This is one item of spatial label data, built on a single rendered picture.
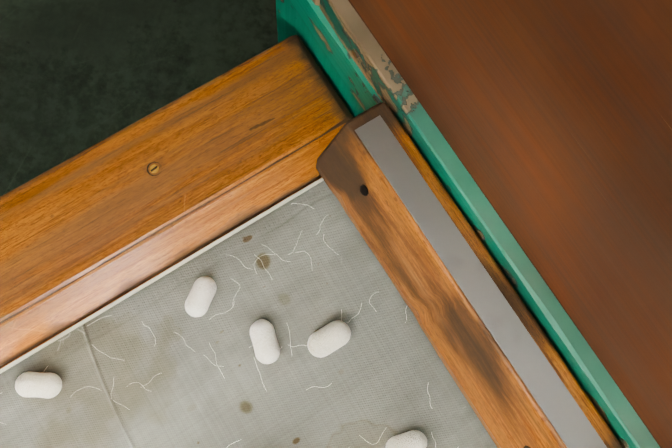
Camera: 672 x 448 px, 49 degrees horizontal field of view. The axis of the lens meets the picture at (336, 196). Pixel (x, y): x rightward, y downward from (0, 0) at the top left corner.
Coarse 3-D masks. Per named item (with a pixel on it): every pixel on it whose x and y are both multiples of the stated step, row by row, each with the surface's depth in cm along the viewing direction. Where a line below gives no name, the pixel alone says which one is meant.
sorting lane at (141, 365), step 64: (320, 192) 64; (192, 256) 62; (256, 256) 62; (320, 256) 62; (128, 320) 60; (192, 320) 60; (256, 320) 61; (320, 320) 61; (384, 320) 61; (0, 384) 58; (64, 384) 59; (128, 384) 59; (192, 384) 59; (256, 384) 59; (320, 384) 60; (384, 384) 60; (448, 384) 60
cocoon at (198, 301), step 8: (200, 280) 59; (208, 280) 60; (192, 288) 60; (200, 288) 59; (208, 288) 59; (216, 288) 60; (192, 296) 59; (200, 296) 59; (208, 296) 59; (192, 304) 59; (200, 304) 59; (208, 304) 59; (192, 312) 59; (200, 312) 59
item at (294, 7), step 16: (288, 0) 63; (304, 0) 58; (288, 16) 66; (304, 16) 61; (320, 16) 57; (288, 32) 69; (304, 32) 64; (320, 32) 59; (320, 48) 62; (336, 48) 58; (320, 64) 65; (336, 64) 60; (352, 64) 56; (336, 80) 63; (352, 80) 58; (352, 96) 61; (368, 96) 57; (352, 112) 64
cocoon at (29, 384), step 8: (24, 376) 57; (32, 376) 57; (40, 376) 57; (48, 376) 57; (56, 376) 57; (16, 384) 57; (24, 384) 57; (32, 384) 57; (40, 384) 57; (48, 384) 57; (56, 384) 57; (24, 392) 57; (32, 392) 57; (40, 392) 57; (48, 392) 57; (56, 392) 57
